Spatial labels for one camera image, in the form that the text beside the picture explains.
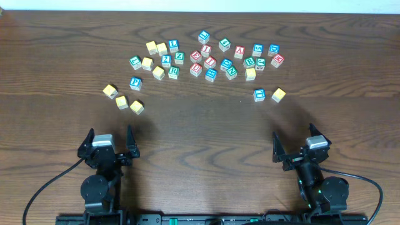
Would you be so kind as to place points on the yellow block lower left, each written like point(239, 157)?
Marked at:
point(110, 91)

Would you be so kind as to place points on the blue H block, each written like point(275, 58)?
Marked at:
point(211, 75)

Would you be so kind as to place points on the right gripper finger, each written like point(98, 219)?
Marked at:
point(278, 149)
point(315, 132)

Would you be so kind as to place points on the yellow block centre left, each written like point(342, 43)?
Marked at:
point(158, 73)

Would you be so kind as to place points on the blue D block right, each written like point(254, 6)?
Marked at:
point(273, 50)

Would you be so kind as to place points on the red M block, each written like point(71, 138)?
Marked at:
point(277, 60)

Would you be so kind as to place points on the yellow block beside L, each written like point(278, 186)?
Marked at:
point(147, 64)

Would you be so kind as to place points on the red U block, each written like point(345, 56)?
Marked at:
point(195, 69)

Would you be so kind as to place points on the blue L block left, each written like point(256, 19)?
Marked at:
point(173, 45)

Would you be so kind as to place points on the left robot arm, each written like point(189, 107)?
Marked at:
point(101, 192)

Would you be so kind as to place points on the blue d block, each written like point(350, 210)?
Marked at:
point(273, 50)
point(225, 64)

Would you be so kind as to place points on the yellow block lower middle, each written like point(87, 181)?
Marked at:
point(122, 102)

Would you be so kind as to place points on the yellow block lower right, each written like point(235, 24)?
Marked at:
point(137, 107)

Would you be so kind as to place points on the red E block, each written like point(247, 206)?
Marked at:
point(196, 57)

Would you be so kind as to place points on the yellow block far right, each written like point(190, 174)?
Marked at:
point(278, 95)

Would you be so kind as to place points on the yellow block right middle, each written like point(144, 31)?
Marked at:
point(250, 74)

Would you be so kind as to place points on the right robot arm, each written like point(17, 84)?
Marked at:
point(324, 195)

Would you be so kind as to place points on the blue 2 block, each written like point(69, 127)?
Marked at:
point(166, 61)

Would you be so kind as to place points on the blue P block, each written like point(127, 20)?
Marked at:
point(136, 83)

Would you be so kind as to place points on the green N block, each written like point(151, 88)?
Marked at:
point(231, 73)

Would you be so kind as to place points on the yellow block top left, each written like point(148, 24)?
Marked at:
point(151, 47)

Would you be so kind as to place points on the green R block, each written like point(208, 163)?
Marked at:
point(173, 72)

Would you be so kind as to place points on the red A block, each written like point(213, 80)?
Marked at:
point(239, 52)

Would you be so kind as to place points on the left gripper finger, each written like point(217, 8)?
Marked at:
point(87, 143)
point(130, 141)

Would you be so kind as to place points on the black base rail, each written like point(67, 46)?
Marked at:
point(157, 219)

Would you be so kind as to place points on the blue T block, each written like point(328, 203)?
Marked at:
point(259, 95)

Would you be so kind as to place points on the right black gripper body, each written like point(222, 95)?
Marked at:
point(294, 160)

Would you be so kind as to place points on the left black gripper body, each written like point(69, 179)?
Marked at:
point(125, 160)

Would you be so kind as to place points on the blue 5 block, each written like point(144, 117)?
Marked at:
point(257, 50)

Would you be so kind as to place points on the blue D block middle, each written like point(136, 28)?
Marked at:
point(225, 64)

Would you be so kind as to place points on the green L block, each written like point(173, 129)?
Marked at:
point(135, 62)

